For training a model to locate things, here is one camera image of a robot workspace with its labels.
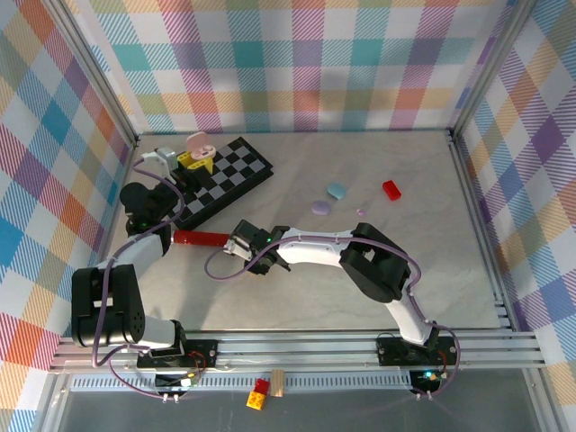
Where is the pink earbud case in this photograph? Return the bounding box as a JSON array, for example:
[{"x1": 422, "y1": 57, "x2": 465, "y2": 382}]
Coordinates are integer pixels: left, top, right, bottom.
[{"x1": 185, "y1": 131, "x2": 217, "y2": 162}]

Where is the black grey folding chessboard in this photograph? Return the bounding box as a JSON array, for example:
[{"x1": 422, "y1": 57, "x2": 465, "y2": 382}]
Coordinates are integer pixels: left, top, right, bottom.
[{"x1": 173, "y1": 137, "x2": 275, "y2": 229}]

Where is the red marker grey cap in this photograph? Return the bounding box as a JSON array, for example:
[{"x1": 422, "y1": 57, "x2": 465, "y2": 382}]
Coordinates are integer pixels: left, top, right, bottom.
[{"x1": 172, "y1": 229, "x2": 231, "y2": 248}]

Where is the small wooden block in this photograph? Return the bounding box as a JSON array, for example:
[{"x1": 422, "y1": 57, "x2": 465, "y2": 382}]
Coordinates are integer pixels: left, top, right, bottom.
[{"x1": 269, "y1": 368, "x2": 287, "y2": 399}]

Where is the red translucent block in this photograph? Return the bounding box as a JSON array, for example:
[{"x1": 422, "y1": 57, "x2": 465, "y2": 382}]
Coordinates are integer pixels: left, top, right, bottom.
[{"x1": 381, "y1": 179, "x2": 403, "y2": 202}]

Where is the small circuit board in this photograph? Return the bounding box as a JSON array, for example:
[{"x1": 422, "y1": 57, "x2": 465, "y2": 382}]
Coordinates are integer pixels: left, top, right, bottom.
[
  {"x1": 154, "y1": 369, "x2": 203, "y2": 392},
  {"x1": 409, "y1": 368, "x2": 447, "y2": 392}
]

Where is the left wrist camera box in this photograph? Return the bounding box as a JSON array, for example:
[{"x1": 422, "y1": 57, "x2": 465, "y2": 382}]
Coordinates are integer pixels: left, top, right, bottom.
[{"x1": 139, "y1": 146, "x2": 177, "y2": 176}]

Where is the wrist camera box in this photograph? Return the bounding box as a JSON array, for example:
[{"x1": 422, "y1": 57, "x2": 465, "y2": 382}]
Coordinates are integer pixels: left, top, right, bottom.
[
  {"x1": 222, "y1": 219, "x2": 266, "y2": 261},
  {"x1": 139, "y1": 146, "x2": 177, "y2": 176}
]

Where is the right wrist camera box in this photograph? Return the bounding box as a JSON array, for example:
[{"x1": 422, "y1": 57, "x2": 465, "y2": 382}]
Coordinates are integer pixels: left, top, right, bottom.
[{"x1": 222, "y1": 219, "x2": 266, "y2": 261}]

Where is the aluminium side rail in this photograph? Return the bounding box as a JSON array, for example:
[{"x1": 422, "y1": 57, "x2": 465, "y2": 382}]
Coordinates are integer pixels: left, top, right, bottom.
[
  {"x1": 80, "y1": 132, "x2": 141, "y2": 337},
  {"x1": 447, "y1": 130, "x2": 517, "y2": 333}
]

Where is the aluminium frame rail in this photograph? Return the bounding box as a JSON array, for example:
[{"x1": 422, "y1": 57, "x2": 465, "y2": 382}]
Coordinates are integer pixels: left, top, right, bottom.
[{"x1": 48, "y1": 330, "x2": 548, "y2": 375}]

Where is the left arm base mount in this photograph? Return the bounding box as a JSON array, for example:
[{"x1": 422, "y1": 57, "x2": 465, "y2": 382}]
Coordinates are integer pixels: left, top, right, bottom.
[{"x1": 136, "y1": 339, "x2": 221, "y2": 369}]

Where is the slotted grey cable duct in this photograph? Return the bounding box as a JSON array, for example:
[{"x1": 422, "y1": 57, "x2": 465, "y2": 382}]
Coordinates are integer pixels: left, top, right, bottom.
[{"x1": 70, "y1": 375, "x2": 416, "y2": 392}]

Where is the aluminium corner post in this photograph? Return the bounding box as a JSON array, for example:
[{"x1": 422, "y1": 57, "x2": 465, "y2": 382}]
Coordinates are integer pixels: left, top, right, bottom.
[
  {"x1": 42, "y1": 0, "x2": 140, "y2": 149},
  {"x1": 448, "y1": 0, "x2": 539, "y2": 143}
]

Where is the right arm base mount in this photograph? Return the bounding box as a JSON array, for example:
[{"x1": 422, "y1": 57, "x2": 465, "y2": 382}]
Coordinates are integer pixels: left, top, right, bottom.
[{"x1": 374, "y1": 330, "x2": 461, "y2": 366}]

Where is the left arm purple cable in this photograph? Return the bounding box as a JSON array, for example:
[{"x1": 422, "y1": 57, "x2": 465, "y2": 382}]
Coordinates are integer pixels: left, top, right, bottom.
[{"x1": 91, "y1": 157, "x2": 185, "y2": 401}]

